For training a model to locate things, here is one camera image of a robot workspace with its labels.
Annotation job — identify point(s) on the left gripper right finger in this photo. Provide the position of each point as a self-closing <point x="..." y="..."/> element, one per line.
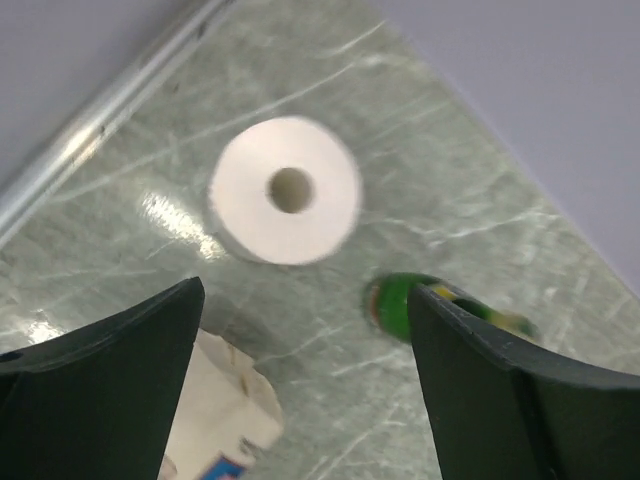
<point x="501" y="407"/>

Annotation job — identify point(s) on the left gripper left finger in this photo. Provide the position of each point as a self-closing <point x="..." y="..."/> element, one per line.
<point x="99" y="402"/>

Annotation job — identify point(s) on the white paper towel roll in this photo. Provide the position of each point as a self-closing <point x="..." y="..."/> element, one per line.
<point x="286" y="191"/>

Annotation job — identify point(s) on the printed wrapped paper roll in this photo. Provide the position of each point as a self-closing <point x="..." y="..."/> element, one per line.
<point x="227" y="417"/>

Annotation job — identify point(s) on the green glass bottle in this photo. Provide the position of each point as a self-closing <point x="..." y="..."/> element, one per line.
<point x="386" y="304"/>

